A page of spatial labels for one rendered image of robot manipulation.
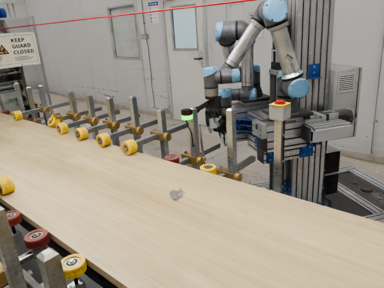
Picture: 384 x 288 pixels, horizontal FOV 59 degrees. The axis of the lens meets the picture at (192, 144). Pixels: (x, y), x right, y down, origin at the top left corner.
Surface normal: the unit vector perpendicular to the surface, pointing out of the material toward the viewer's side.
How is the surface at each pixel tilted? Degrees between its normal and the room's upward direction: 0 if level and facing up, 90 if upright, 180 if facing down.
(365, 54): 90
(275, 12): 83
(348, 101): 90
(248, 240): 0
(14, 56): 90
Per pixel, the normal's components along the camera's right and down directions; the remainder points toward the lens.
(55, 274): 0.75, 0.17
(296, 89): 0.12, 0.44
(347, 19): -0.71, 0.28
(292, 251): -0.07, -0.94
